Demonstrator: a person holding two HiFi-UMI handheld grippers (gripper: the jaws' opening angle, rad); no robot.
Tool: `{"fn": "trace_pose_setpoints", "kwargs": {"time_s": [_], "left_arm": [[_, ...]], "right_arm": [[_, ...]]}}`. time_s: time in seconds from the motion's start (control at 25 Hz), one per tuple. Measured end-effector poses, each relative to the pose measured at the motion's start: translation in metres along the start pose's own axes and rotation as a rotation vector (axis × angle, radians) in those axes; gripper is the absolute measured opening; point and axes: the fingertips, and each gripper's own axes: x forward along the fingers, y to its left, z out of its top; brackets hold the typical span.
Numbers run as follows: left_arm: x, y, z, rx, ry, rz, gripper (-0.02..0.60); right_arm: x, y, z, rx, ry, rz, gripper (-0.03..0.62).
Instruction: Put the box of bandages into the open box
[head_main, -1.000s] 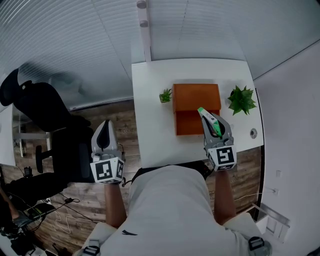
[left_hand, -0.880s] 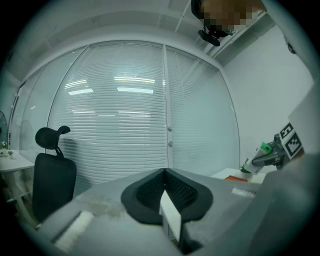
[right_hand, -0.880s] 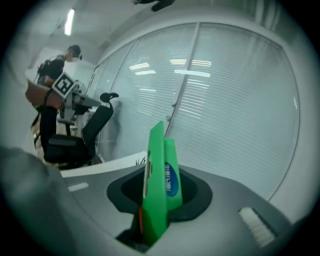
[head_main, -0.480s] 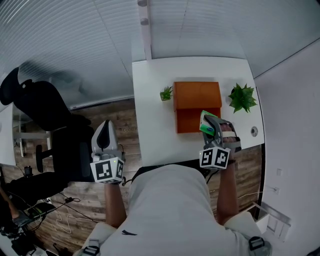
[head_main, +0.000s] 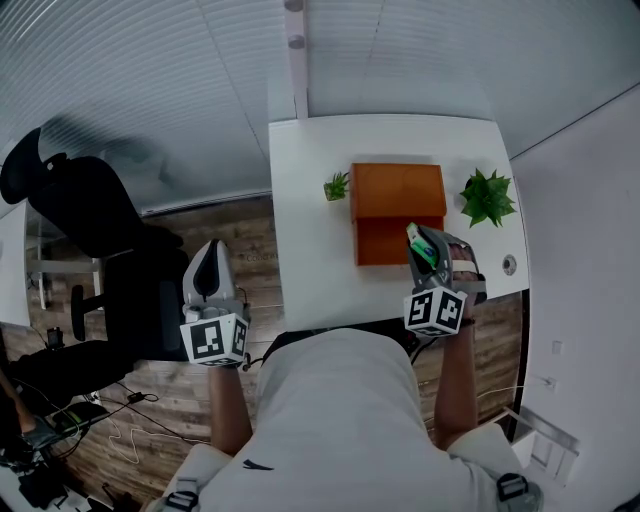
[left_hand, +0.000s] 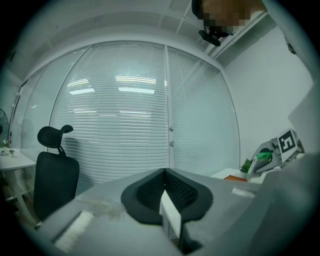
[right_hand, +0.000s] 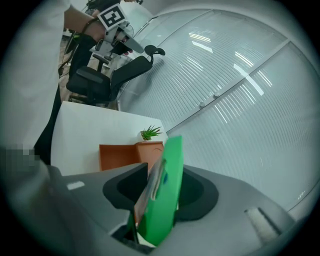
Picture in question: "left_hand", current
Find person's head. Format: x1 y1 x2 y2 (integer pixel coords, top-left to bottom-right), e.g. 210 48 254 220
191 0 268 35

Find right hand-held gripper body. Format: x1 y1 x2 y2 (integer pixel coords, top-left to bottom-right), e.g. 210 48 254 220
269 127 306 163

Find black head-mounted camera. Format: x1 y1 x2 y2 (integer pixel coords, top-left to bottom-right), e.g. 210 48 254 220
198 29 235 48

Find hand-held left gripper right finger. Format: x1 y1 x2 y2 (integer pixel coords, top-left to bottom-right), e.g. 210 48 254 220
165 168 266 256

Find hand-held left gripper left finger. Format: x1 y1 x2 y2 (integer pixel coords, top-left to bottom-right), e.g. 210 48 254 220
37 168 181 256

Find small white box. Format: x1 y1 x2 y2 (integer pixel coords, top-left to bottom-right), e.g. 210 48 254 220
159 189 183 242

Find white desk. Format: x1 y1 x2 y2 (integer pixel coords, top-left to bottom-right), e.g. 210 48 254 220
209 167 266 186
0 147 37 226

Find white window blinds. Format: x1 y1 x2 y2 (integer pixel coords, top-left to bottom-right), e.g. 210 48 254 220
21 42 241 198

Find black office chair with headrest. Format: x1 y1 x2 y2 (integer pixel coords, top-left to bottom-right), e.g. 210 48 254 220
33 124 80 222

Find standing fan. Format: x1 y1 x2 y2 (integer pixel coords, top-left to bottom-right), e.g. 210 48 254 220
0 107 10 148

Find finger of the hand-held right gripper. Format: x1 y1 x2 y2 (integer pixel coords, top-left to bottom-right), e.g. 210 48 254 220
254 158 285 175
252 140 276 161

